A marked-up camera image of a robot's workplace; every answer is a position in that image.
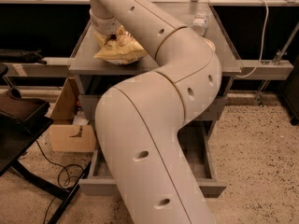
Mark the brown and yellow chip bag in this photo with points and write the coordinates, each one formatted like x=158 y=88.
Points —
x=120 y=48

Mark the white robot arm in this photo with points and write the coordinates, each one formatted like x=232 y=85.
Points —
x=137 y=121

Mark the open grey middle drawer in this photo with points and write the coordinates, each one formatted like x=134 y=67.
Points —
x=193 y=139

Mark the grey drawer cabinet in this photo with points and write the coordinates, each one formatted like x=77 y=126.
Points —
x=95 y=76

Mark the cardboard box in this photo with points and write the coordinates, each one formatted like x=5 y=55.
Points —
x=70 y=130

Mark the white paper bowl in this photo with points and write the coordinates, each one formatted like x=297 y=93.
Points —
x=210 y=43

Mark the clear plastic water bottle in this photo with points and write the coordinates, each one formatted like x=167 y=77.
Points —
x=200 y=23

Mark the black bag on rail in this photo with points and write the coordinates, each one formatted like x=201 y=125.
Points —
x=20 y=56

